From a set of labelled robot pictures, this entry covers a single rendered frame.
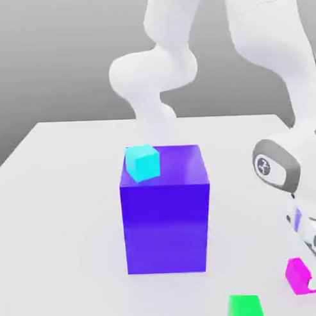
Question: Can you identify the small magenta cube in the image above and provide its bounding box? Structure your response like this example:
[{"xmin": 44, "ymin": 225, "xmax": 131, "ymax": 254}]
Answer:
[{"xmin": 284, "ymin": 256, "xmax": 316, "ymax": 297}]

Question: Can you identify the small green cube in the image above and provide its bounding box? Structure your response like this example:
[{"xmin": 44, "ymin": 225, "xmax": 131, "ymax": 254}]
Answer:
[{"xmin": 226, "ymin": 294, "xmax": 265, "ymax": 316}]

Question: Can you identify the small cyan cube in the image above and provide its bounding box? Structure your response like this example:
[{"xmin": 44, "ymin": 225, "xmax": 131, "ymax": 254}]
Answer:
[{"xmin": 124, "ymin": 143, "xmax": 162, "ymax": 184}]

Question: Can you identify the large blue box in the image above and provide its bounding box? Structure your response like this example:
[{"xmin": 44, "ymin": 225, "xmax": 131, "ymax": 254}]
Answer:
[{"xmin": 117, "ymin": 144, "xmax": 214, "ymax": 276}]

